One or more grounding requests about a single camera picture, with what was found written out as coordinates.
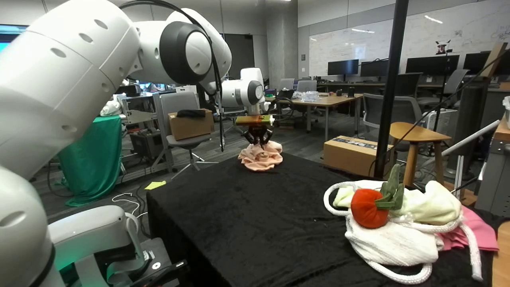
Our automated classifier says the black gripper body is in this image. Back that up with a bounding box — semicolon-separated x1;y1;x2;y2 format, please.
247;126;269;142

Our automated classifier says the peach towel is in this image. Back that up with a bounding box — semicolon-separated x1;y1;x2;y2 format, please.
237;140;283;172

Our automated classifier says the white rope loop back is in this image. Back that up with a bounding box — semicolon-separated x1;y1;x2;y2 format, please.
322;178;385;218

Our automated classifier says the red plush tomato toy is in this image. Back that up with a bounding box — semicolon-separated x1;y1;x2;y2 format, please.
350;188;389;229

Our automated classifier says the green plush vegetable toy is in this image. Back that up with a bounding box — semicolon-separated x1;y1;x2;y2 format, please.
376;164;405;210

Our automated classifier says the white towel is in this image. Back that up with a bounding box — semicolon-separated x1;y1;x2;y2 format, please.
344;215;438;266

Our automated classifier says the pale yellow cloth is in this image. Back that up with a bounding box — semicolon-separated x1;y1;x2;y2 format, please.
331;180;462;225

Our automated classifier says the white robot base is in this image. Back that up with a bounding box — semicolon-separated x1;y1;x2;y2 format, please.
46;204;188;287

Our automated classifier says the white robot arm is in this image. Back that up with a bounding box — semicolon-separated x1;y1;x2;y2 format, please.
0;0;263;287

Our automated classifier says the cardboard box on chair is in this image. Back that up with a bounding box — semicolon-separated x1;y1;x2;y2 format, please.
169;108;213;140

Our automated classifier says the wooden office table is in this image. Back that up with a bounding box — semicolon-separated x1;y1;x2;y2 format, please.
288;92;363;140

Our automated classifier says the cardboard box on floor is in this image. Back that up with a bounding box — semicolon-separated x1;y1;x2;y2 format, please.
323;135;377;177

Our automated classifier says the black table cloth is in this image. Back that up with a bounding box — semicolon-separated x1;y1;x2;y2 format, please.
145;153;503;287

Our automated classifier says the round wooden stool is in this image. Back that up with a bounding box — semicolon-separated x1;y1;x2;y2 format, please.
389;121;449;186

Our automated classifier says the green draped cloth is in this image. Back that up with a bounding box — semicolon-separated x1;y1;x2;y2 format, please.
57;116;122;207

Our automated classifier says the black vertical pole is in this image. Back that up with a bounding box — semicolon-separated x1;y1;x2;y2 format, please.
374;0;409;178

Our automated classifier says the pink cloth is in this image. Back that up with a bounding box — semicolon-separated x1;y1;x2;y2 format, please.
440;207;499;252

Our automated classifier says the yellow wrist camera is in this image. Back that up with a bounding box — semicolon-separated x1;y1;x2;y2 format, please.
234;115;274;126

